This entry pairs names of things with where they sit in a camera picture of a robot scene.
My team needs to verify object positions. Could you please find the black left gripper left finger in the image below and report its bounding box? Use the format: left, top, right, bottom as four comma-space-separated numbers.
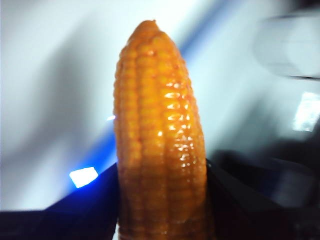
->
0, 161, 121, 240

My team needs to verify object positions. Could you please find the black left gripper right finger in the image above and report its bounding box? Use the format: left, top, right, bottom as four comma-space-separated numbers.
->
206, 161, 320, 240

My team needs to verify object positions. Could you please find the orange corn cob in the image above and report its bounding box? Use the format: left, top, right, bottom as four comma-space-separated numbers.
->
112, 19, 209, 240

